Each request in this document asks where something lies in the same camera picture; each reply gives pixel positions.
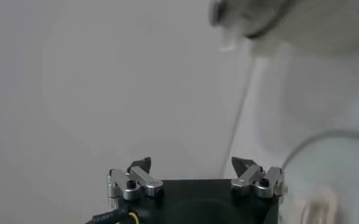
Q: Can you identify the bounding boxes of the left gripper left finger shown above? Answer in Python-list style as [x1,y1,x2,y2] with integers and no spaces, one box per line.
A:
[106,156,165,211]

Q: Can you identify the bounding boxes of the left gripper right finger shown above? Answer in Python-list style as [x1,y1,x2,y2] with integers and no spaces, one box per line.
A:
[230,156,286,199]

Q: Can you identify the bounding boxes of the round glass lid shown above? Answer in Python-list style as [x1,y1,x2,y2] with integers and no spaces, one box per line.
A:
[281,129,359,224]

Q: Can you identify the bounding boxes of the white electric cooker base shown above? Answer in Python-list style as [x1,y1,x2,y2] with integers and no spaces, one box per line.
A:
[249,0,359,60]

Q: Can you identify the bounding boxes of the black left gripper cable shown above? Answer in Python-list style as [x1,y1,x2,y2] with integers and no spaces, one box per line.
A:
[86,205,140,224]

